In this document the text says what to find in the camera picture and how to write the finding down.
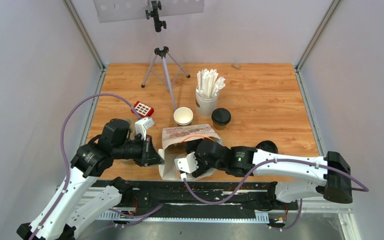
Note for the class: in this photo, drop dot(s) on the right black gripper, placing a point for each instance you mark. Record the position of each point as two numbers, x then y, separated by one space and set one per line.
201 169

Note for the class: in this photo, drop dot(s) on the red keypad box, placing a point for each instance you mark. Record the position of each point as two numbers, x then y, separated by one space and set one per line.
142 110

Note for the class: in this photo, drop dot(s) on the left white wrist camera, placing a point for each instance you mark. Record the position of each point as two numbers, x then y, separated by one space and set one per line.
142 125

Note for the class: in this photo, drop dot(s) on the brown pulp cup carrier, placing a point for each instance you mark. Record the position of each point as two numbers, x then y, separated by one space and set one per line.
132 134

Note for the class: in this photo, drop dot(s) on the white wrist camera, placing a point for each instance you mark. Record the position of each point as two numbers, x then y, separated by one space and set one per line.
142 125
186 164

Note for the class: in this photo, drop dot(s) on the kraft paper takeout bag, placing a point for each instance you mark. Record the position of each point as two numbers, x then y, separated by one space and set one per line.
174 140

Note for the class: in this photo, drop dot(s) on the stack of paper cups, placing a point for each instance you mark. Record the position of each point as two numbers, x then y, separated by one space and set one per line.
183 116

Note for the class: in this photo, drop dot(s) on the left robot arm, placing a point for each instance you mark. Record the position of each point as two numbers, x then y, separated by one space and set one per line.
61 220

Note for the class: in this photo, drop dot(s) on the bundle of wrapped straws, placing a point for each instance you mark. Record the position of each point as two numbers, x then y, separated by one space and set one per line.
209 83

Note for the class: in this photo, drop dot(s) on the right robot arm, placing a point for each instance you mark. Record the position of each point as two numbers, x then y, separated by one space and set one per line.
327 176

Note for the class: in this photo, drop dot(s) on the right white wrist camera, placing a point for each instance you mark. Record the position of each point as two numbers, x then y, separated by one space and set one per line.
186 164

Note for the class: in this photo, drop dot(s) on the stack of black lids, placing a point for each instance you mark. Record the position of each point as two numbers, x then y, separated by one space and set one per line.
268 146

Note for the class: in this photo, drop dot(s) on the grey camera tripod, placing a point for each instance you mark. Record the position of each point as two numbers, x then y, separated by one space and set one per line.
152 8

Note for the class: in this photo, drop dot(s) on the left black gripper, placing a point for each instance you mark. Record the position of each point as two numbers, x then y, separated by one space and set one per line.
149 155

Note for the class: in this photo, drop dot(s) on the white straw holder cup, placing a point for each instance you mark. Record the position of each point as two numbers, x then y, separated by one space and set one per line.
205 106

